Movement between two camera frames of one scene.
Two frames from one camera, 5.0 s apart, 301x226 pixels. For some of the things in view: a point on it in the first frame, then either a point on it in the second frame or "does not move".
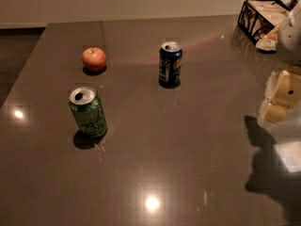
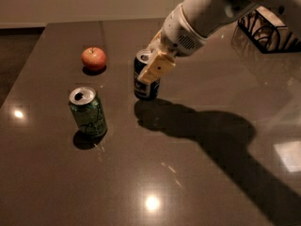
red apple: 93,58 does not move
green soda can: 88,110 does not move
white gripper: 291,38 -> 176,35
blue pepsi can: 170,60 -> 144,90
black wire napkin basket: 260,21 does not move
